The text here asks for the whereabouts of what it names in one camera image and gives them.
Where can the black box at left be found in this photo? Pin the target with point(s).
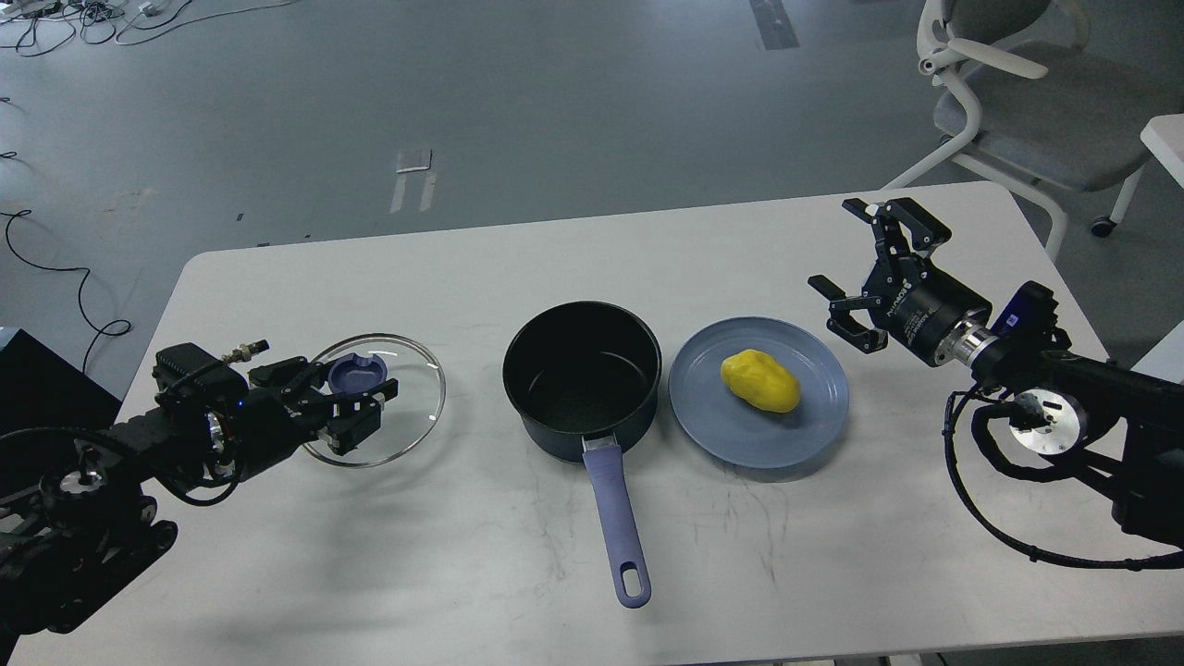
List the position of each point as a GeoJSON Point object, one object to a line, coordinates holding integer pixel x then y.
{"type": "Point", "coordinates": [38, 388]}

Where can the yellow potato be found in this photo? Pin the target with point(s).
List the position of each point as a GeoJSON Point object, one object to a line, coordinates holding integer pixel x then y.
{"type": "Point", "coordinates": [761, 381]}

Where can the glass pot lid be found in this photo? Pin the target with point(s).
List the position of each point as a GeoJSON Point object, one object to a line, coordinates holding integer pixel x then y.
{"type": "Point", "coordinates": [402, 377]}

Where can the white grey office chair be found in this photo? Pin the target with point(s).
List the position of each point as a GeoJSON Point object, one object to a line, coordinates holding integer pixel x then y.
{"type": "Point", "coordinates": [1035, 113]}

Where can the blue plate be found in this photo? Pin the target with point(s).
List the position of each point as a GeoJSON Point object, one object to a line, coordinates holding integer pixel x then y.
{"type": "Point", "coordinates": [732, 431]}

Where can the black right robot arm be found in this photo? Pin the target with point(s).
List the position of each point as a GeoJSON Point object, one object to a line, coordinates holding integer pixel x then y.
{"type": "Point", "coordinates": [1046, 414]}

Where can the white side table edge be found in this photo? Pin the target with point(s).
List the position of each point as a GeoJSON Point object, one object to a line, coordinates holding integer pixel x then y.
{"type": "Point", "coordinates": [1163, 136]}

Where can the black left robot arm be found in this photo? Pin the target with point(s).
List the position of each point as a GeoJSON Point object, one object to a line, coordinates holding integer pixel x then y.
{"type": "Point", "coordinates": [84, 528]}

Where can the dark blue saucepan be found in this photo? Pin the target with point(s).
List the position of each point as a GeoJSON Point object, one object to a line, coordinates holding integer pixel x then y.
{"type": "Point", "coordinates": [583, 377]}

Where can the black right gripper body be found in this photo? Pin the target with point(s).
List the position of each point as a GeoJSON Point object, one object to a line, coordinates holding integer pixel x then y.
{"type": "Point", "coordinates": [921, 306]}

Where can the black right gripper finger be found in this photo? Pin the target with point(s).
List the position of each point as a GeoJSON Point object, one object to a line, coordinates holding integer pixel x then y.
{"type": "Point", "coordinates": [841, 320]}
{"type": "Point", "coordinates": [905, 235]}

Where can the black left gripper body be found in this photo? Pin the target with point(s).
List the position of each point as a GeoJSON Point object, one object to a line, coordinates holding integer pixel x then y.
{"type": "Point", "coordinates": [269, 422]}

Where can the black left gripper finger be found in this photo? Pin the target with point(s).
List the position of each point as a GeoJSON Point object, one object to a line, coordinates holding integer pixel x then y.
{"type": "Point", "coordinates": [348, 376]}
{"type": "Point", "coordinates": [346, 418]}

